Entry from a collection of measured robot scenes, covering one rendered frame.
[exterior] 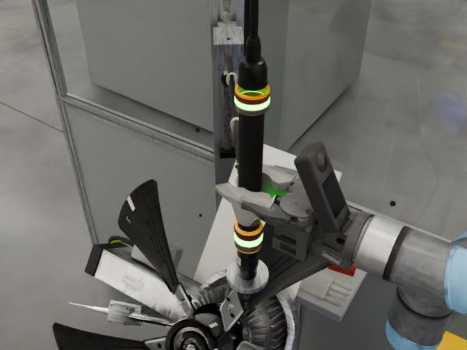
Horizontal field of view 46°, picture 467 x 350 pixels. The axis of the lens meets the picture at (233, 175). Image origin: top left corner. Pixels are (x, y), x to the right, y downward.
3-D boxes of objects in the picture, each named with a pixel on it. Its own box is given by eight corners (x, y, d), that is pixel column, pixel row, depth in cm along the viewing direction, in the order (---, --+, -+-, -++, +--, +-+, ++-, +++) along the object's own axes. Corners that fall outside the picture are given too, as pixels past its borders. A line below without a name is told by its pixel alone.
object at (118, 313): (113, 319, 132) (115, 302, 132) (134, 323, 130) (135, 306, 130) (106, 321, 130) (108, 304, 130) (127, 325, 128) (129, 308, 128)
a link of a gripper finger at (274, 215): (238, 216, 74) (301, 232, 72) (238, 207, 73) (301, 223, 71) (249, 194, 77) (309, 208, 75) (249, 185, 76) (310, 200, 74)
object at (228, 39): (213, 53, 139) (212, 21, 133) (240, 52, 139) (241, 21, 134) (215, 73, 131) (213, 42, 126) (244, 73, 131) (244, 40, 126)
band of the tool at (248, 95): (233, 99, 71) (233, 79, 69) (267, 98, 71) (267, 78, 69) (235, 118, 67) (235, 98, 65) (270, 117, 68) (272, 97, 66)
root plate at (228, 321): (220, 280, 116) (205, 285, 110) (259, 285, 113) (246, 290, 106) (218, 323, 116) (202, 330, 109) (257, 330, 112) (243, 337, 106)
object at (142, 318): (195, 332, 123) (71, 306, 137) (196, 323, 123) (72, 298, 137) (190, 335, 121) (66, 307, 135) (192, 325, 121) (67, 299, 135)
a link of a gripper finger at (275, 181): (235, 189, 85) (281, 219, 80) (235, 160, 81) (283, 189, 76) (248, 180, 86) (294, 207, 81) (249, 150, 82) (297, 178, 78)
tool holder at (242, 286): (224, 253, 95) (224, 212, 89) (265, 251, 95) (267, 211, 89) (226, 295, 88) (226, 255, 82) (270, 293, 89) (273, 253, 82)
